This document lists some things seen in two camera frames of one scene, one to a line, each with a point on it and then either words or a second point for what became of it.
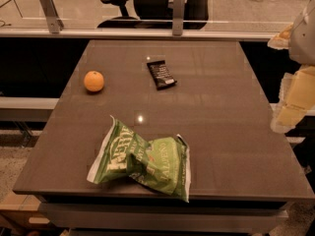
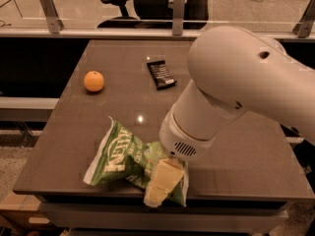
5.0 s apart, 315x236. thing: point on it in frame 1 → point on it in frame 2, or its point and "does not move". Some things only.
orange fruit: (94, 81) does not move
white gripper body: (303, 39) → (179, 142)
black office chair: (153, 8) does not move
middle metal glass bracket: (178, 13) does not move
